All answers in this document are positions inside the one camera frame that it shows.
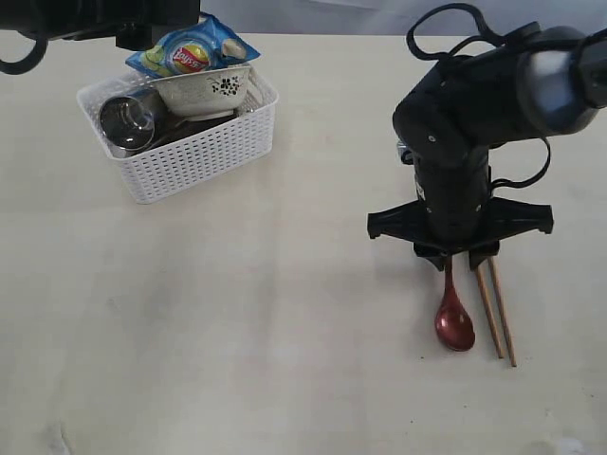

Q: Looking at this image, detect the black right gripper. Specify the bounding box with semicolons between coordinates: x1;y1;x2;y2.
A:
367;197;554;272

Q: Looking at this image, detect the brown wooden chopstick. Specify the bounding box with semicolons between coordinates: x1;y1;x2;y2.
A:
488;256;518;368

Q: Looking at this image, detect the dark wooden spoon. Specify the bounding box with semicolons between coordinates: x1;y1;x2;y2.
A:
434;259;475;352

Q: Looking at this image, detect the light wooden chopstick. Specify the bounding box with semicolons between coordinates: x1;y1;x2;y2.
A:
474;266;505;359

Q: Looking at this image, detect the stainless steel cup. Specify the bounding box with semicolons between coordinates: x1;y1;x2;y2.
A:
98;89;168;154

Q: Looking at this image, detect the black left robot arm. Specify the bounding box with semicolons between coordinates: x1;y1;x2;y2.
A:
1;0;200;50

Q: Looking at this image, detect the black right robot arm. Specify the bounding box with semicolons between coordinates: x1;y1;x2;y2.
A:
367;23;606;269

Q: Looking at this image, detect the speckled ceramic floral bowl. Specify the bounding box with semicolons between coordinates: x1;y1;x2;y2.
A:
151;64;252;121

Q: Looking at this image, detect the white plastic woven basket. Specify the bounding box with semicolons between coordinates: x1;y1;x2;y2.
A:
77;68;279;204

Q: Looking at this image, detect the blue Lays chip bag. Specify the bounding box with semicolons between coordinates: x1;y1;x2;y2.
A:
125;12;260;79

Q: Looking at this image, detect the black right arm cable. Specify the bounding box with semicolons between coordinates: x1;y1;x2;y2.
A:
405;3;554;189

